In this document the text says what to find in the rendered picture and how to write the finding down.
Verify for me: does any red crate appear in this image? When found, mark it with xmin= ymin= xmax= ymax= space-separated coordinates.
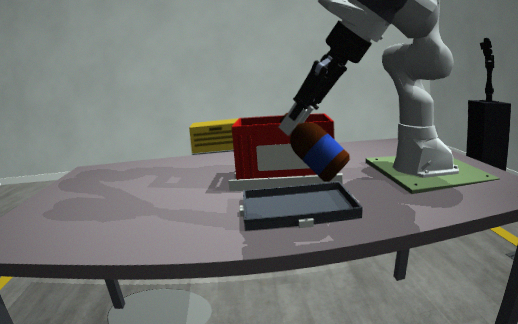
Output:
xmin=232 ymin=114 xmax=334 ymax=180

